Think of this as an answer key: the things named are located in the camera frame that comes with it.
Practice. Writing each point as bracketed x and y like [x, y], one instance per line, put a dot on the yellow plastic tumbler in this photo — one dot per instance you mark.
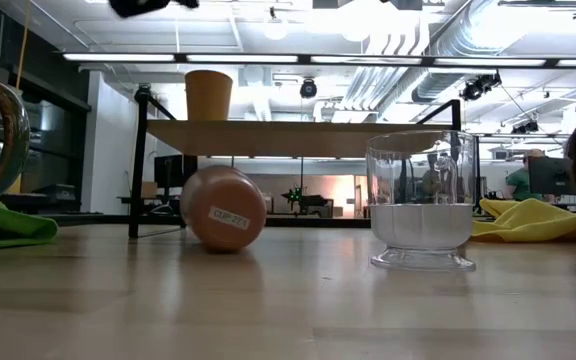
[208, 95]

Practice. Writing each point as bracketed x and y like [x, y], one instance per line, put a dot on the green brown ceramic mug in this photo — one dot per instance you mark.
[15, 130]

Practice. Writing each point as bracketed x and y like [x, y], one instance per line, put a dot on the tan plastic cup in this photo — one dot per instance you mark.
[223, 207]

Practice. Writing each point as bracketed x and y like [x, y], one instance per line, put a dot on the wooden shelf with black legs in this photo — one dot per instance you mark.
[293, 137]

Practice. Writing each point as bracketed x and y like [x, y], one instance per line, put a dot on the long ceiling light strip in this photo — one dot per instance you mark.
[118, 57]

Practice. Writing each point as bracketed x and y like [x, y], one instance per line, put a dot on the black monitor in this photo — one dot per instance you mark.
[553, 175]
[168, 172]

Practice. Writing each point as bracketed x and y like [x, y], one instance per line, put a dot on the cardboard box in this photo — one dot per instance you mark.
[149, 189]

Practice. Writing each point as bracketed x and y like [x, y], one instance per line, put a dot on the black ceiling spotlight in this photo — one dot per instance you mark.
[478, 87]
[308, 89]

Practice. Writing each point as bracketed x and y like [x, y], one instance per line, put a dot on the yellow bucket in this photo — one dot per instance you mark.
[16, 186]

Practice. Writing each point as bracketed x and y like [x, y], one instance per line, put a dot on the green cloth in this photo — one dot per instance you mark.
[3, 225]

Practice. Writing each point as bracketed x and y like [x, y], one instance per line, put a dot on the background robot with green light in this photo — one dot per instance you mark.
[308, 202]

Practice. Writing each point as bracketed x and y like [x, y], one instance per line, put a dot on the yellow cloth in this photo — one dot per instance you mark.
[533, 220]

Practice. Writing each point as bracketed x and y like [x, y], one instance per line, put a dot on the black metal table frame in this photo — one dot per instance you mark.
[318, 221]

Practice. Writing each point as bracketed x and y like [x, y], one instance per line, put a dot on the silver ventilation duct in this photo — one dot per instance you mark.
[468, 30]

